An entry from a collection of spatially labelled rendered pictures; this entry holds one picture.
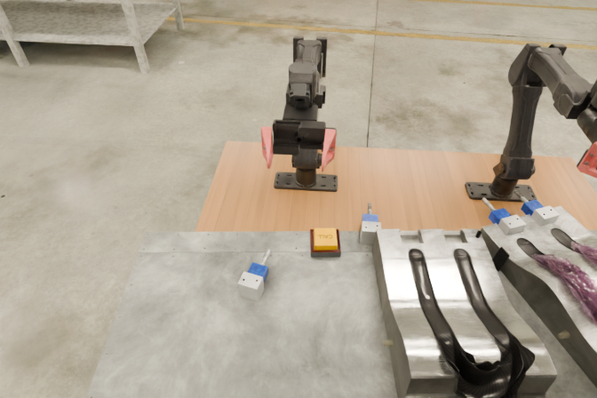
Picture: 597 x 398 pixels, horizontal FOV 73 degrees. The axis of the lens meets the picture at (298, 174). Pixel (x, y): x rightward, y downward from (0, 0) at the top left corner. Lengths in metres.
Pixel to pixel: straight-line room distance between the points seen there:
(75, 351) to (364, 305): 1.38
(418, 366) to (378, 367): 0.15
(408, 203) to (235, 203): 0.52
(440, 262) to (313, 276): 0.31
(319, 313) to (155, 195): 1.70
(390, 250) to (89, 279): 1.60
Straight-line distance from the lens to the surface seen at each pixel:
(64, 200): 2.70
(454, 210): 1.27
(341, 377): 0.94
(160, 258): 1.14
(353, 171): 1.33
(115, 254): 2.28
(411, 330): 0.87
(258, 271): 1.01
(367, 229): 1.08
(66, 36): 4.12
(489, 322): 0.95
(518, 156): 1.27
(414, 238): 1.08
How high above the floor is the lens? 1.67
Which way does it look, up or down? 42 degrees down
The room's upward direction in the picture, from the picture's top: straight up
